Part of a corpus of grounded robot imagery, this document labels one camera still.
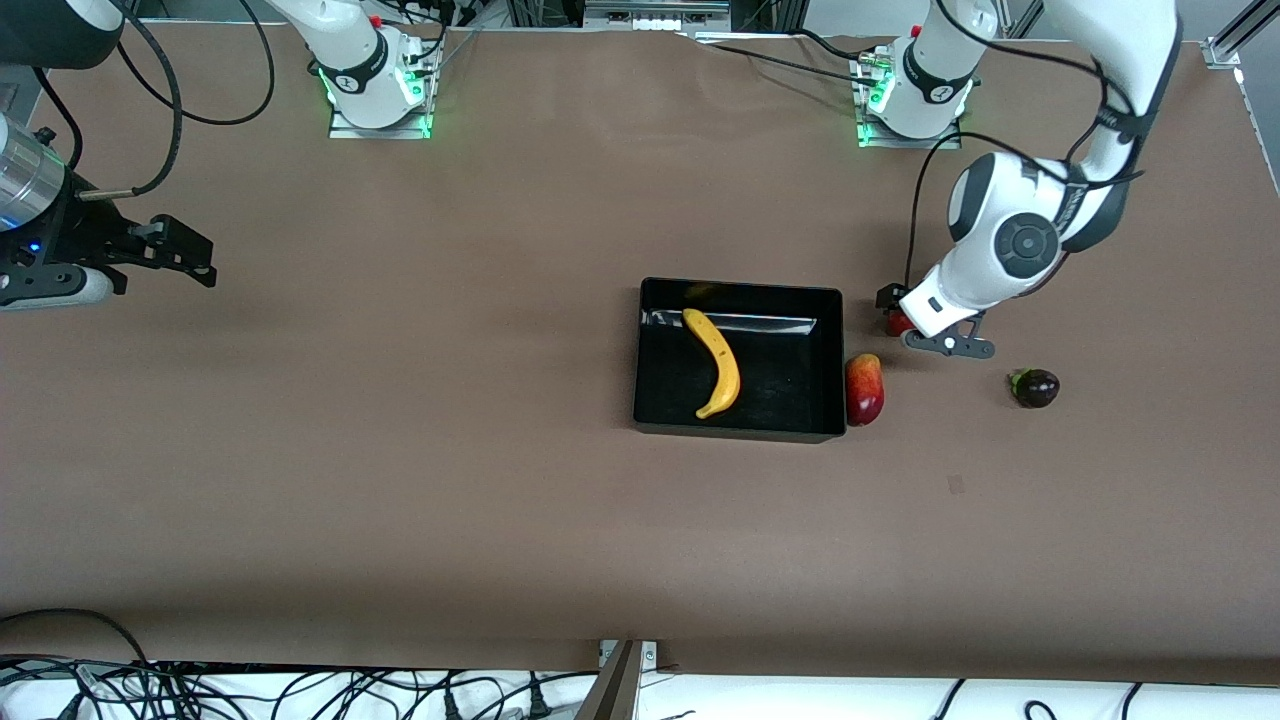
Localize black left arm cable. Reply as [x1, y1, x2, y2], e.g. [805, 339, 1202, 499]
[903, 0, 1146, 293]

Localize black cable to arm base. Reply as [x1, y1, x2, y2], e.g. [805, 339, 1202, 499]
[690, 30, 886, 89]

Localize dark purple mangosteen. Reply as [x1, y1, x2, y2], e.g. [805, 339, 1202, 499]
[1008, 367, 1061, 410]

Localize red yellow mango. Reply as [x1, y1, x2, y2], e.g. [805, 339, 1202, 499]
[845, 353, 886, 428]

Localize black rectangular plastic box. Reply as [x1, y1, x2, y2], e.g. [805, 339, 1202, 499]
[633, 277, 847, 444]

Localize metal socket strip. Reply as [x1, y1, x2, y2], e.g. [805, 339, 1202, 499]
[583, 0, 731, 33]

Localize dark slanted beam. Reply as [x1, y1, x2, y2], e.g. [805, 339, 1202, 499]
[573, 640, 643, 720]

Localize arched black cable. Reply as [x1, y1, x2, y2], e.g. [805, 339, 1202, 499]
[0, 607, 153, 669]

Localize thin looping black cable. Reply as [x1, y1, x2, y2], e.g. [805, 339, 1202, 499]
[108, 0, 277, 127]

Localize small metal bracket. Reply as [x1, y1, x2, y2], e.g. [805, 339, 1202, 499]
[598, 640, 659, 671]

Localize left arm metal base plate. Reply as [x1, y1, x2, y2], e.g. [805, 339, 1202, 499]
[855, 55, 963, 151]

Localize yellow banana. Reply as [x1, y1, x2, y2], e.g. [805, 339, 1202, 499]
[682, 308, 742, 420]

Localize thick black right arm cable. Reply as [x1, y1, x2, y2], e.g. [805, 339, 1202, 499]
[75, 0, 183, 201]

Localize brown table cover sheet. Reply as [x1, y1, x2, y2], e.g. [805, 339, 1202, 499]
[0, 20, 1280, 683]

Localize tangled black cables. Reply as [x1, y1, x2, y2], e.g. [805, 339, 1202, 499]
[0, 655, 601, 720]

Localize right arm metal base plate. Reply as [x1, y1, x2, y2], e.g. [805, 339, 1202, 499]
[328, 35, 441, 141]

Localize aluminium frame profile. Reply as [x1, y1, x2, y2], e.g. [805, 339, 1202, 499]
[1203, 0, 1280, 71]

